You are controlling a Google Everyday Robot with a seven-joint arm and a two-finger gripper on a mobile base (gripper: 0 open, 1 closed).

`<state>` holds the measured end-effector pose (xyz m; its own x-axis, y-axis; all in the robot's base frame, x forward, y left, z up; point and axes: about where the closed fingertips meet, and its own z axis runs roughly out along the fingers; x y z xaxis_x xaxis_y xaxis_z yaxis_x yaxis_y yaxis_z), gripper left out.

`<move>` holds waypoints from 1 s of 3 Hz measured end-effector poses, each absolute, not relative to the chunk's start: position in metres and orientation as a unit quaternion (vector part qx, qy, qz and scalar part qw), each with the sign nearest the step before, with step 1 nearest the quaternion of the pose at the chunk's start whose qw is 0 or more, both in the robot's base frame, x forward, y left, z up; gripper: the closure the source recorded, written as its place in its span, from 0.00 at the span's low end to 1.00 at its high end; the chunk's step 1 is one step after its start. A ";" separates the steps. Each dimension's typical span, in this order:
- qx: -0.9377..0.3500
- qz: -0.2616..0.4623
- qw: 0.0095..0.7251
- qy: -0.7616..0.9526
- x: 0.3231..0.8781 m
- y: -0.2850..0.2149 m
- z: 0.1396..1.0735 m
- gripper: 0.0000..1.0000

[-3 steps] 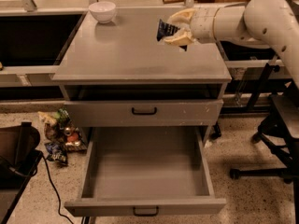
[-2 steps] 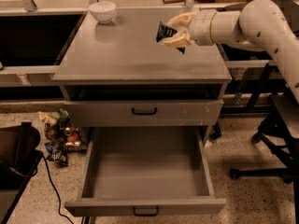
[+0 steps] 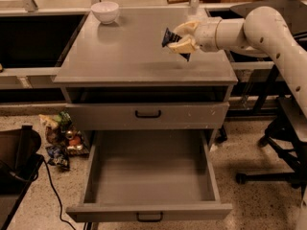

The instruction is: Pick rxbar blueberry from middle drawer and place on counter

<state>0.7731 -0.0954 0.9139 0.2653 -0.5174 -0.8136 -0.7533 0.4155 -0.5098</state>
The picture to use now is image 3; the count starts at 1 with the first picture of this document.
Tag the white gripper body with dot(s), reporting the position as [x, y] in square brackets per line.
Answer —
[206, 34]

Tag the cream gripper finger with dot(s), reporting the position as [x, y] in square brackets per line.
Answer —
[186, 45]
[187, 28]

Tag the blue rxbar blueberry bar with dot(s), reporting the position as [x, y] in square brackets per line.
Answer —
[170, 37]

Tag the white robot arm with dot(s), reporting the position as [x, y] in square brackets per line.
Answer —
[232, 34]

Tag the wooden stick on far counter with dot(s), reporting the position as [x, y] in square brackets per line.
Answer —
[176, 1]

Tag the grey drawer cabinet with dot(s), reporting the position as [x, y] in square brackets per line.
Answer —
[125, 63]

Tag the grey closed top drawer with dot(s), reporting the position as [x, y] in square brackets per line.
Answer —
[120, 116]

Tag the grey open middle drawer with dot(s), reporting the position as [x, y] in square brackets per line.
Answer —
[149, 171]

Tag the white ceramic bowl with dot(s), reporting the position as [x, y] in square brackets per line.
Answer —
[106, 12]

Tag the black office chair at right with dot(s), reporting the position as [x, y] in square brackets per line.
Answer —
[276, 26]

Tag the pile of snack packages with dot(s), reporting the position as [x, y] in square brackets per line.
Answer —
[61, 132]

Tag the blue snack bag on floor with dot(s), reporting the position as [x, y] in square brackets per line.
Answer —
[58, 157]

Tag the black chair at left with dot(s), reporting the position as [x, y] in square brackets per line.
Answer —
[19, 165]

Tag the black top drawer handle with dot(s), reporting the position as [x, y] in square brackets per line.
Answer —
[149, 115]

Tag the black drawer handle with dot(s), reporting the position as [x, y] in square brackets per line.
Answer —
[149, 217]
[149, 115]

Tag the black middle drawer handle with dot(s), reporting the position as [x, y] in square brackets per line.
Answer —
[149, 217]

